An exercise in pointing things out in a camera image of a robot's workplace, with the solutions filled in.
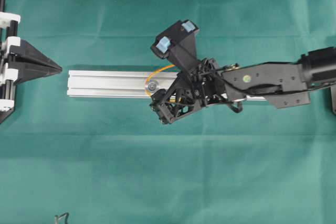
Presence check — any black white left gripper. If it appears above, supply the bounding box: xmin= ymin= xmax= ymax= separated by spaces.
xmin=1 ymin=12 xmax=62 ymax=111

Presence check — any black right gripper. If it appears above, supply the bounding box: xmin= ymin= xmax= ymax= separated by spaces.
xmin=150 ymin=58 xmax=228 ymax=124

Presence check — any yellow orange rubber band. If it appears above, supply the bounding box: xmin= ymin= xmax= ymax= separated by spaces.
xmin=146 ymin=65 xmax=176 ymax=80

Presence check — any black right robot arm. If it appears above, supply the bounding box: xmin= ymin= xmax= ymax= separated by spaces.
xmin=150 ymin=47 xmax=335 ymax=124

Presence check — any silver shaft pulley near left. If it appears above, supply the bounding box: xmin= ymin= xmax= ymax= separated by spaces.
xmin=145 ymin=79 xmax=160 ymax=97

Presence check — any green table cloth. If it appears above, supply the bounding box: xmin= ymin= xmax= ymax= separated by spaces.
xmin=1 ymin=0 xmax=335 ymax=223

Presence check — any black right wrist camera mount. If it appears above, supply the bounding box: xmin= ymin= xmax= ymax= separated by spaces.
xmin=151 ymin=20 xmax=200 ymax=72

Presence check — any aluminium extrusion rail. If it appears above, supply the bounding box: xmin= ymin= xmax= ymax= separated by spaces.
xmin=66 ymin=70 xmax=268 ymax=102

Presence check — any thin wire at bottom edge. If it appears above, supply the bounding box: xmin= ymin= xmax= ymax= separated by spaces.
xmin=54 ymin=212 xmax=70 ymax=224

